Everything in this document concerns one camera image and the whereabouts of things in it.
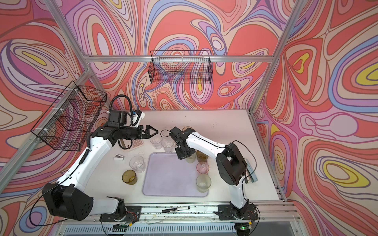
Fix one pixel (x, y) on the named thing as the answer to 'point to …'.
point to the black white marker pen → (174, 209)
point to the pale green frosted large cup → (203, 182)
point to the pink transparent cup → (202, 167)
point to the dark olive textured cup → (201, 156)
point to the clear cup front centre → (168, 144)
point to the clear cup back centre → (165, 132)
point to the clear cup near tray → (137, 162)
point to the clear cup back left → (156, 141)
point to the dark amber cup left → (129, 177)
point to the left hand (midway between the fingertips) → (153, 131)
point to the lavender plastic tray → (166, 175)
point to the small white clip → (118, 157)
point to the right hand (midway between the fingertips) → (186, 158)
